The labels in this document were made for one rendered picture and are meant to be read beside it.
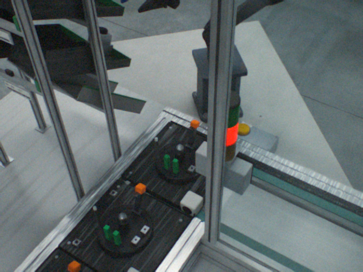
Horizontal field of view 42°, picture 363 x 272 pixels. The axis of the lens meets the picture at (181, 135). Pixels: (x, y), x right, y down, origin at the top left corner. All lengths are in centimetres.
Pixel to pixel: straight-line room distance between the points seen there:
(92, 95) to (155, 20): 236
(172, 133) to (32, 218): 47
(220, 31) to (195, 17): 287
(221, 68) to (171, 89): 95
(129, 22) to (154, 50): 170
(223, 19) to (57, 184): 92
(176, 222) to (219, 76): 54
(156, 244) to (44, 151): 56
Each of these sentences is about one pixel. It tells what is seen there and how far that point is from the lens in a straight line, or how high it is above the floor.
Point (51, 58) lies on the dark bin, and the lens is 111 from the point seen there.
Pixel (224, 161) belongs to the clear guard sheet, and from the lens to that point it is 94.
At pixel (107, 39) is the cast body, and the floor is 125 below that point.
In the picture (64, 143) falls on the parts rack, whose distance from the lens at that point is 118.
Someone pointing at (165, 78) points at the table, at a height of 86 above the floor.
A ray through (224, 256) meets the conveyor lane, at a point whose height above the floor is 93.
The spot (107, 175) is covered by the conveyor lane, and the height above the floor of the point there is 96.
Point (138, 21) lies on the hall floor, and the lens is 358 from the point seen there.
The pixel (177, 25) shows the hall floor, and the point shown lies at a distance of 351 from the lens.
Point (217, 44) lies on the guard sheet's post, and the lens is 75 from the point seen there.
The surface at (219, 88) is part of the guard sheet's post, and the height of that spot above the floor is 148.
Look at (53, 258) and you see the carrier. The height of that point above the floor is 97.
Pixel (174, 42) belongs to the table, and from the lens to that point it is 192.
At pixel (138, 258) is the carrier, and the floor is 97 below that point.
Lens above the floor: 201
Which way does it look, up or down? 48 degrees down
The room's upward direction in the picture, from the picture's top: 2 degrees counter-clockwise
